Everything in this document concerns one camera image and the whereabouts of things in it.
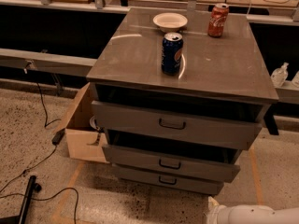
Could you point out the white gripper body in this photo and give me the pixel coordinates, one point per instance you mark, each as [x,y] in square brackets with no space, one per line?
[221,216]

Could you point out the grey bottom drawer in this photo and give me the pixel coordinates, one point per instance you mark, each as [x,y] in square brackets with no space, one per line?
[168,181]

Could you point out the grey drawer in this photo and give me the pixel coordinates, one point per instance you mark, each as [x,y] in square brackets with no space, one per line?
[170,164]
[176,126]
[168,181]

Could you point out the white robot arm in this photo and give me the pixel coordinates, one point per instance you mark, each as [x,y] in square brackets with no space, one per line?
[249,214]

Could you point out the grey middle drawer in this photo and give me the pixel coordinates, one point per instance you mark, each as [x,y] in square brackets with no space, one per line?
[170,164]

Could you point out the grey top drawer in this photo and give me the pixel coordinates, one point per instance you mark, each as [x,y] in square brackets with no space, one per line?
[176,126]

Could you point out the grey drawer cabinet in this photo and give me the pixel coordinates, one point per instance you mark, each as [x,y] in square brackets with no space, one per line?
[222,78]

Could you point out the cardboard box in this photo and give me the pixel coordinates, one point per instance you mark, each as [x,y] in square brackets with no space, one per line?
[84,142]

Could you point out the blue pepsi can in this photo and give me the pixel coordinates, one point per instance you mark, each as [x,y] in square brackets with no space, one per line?
[171,53]

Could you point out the black power adapter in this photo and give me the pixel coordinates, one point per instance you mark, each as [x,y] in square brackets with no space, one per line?
[58,137]

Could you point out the black stand foot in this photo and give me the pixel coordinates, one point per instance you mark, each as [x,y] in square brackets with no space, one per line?
[32,187]

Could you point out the white bowl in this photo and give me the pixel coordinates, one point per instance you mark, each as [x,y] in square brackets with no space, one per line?
[170,22]

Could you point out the red coca-cola can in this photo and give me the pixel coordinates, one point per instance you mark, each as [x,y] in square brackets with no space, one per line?
[217,19]

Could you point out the grey metal rail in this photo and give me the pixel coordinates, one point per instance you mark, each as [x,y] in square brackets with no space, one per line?
[46,62]

